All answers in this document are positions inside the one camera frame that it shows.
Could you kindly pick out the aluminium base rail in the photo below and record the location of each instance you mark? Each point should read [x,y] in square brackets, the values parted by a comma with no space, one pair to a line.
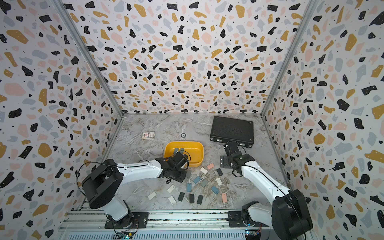
[163,225]

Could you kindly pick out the black eraser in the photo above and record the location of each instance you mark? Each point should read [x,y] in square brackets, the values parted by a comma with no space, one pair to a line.
[181,196]
[191,198]
[200,199]
[219,172]

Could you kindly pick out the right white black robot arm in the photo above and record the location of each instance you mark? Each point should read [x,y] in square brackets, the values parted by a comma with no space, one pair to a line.
[288,214]

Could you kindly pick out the yellow plastic storage box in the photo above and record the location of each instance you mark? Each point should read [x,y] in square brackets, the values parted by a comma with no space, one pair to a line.
[191,149]

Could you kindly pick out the white eraser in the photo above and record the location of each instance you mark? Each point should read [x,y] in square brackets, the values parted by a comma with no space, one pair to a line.
[204,171]
[171,188]
[152,195]
[172,200]
[219,182]

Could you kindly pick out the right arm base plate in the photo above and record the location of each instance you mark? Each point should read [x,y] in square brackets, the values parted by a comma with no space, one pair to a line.
[239,219]

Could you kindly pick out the black eraser bottom right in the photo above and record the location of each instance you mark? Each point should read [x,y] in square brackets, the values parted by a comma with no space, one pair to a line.
[200,199]

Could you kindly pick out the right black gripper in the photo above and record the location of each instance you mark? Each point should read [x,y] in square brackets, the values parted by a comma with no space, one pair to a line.
[223,160]

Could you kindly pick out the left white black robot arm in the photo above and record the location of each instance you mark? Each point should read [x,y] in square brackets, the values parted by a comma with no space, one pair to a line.
[101,185]

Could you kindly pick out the black hard case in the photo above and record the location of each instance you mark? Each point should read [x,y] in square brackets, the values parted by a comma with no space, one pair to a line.
[226,130]

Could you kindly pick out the black eraser upper right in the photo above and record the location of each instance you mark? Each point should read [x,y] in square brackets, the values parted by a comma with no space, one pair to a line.
[219,172]

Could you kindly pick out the small card box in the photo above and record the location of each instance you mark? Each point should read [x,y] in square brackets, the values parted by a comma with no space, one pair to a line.
[148,135]

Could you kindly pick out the pink eraser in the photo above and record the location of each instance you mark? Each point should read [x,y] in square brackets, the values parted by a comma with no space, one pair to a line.
[224,198]
[210,166]

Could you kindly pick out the black eraser bottom middle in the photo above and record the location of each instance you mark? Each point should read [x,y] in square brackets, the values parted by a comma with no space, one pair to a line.
[191,198]

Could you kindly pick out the white eraser bottom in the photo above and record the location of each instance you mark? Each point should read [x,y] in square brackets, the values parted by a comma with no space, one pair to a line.
[172,200]

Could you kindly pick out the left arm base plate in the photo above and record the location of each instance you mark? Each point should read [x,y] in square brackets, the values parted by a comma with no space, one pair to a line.
[136,220]

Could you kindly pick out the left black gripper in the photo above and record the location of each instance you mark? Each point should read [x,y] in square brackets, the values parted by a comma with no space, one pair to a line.
[182,179]

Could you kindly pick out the grey eraser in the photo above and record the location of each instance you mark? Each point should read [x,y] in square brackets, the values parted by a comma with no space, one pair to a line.
[204,182]
[188,174]

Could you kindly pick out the black eraser bottom left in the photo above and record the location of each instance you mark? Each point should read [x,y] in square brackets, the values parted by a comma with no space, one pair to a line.
[181,196]

